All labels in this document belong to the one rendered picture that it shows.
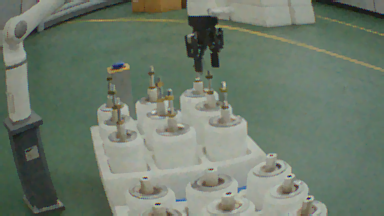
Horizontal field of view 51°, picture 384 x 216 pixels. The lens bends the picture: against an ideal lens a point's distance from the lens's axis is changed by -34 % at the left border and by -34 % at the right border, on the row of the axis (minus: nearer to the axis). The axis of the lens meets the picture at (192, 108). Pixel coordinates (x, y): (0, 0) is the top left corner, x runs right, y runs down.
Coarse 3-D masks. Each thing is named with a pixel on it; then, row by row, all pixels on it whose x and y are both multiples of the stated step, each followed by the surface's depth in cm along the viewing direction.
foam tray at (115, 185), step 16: (96, 128) 155; (96, 144) 143; (144, 144) 142; (208, 160) 130; (224, 160) 129; (240, 160) 128; (256, 160) 129; (112, 176) 122; (128, 176) 123; (160, 176) 124; (176, 176) 125; (192, 176) 126; (240, 176) 129; (112, 192) 122; (176, 192) 126; (112, 208) 124
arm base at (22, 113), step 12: (12, 72) 121; (24, 72) 124; (12, 84) 122; (24, 84) 125; (12, 96) 123; (24, 96) 125; (12, 108) 124; (24, 108) 126; (12, 120) 125; (24, 120) 126
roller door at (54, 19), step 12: (72, 0) 638; (84, 0) 653; (96, 0) 668; (108, 0) 683; (120, 0) 698; (132, 0) 710; (60, 12) 629; (72, 12) 646; (84, 12) 660; (48, 24) 620
